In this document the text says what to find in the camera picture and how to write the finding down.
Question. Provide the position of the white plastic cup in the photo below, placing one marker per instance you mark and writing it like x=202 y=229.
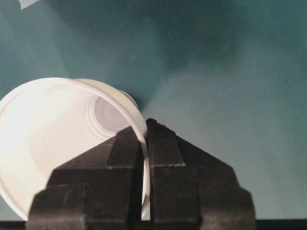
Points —
x=47 y=122

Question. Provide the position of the tape strip near left gripper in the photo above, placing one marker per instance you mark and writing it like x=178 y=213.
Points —
x=26 y=3

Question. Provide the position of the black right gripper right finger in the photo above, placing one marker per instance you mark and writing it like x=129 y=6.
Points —
x=191 y=189

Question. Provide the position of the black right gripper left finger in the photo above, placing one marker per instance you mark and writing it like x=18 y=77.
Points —
x=100 y=189

